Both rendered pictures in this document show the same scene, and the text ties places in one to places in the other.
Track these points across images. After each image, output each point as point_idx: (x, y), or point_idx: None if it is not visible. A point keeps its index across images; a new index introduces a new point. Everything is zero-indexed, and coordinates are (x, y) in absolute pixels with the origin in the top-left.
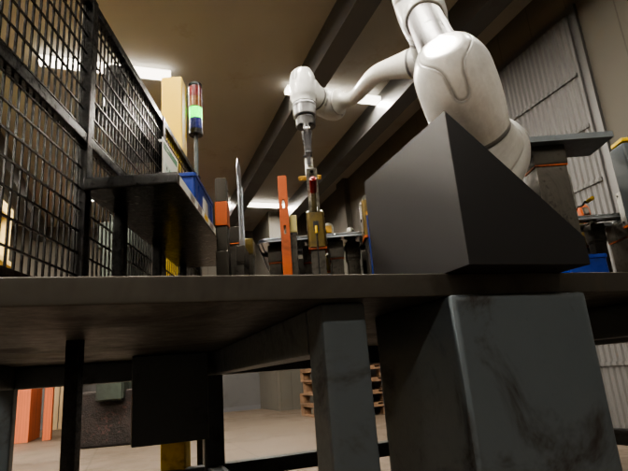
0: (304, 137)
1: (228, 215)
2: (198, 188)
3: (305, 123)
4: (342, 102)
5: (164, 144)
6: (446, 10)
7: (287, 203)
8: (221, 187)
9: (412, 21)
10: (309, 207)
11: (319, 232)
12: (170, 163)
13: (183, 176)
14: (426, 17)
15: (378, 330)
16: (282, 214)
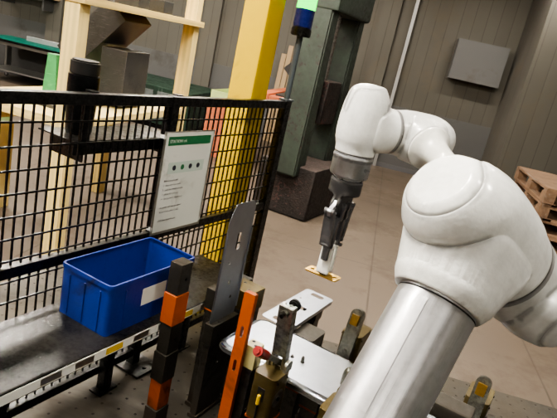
0: (322, 222)
1: (181, 309)
2: (125, 294)
3: (335, 196)
4: (424, 162)
5: (169, 140)
6: (486, 313)
7: (246, 334)
8: (176, 276)
9: (374, 328)
10: (272, 353)
11: (261, 404)
12: (188, 151)
13: (99, 286)
14: (364, 381)
15: None
16: (236, 345)
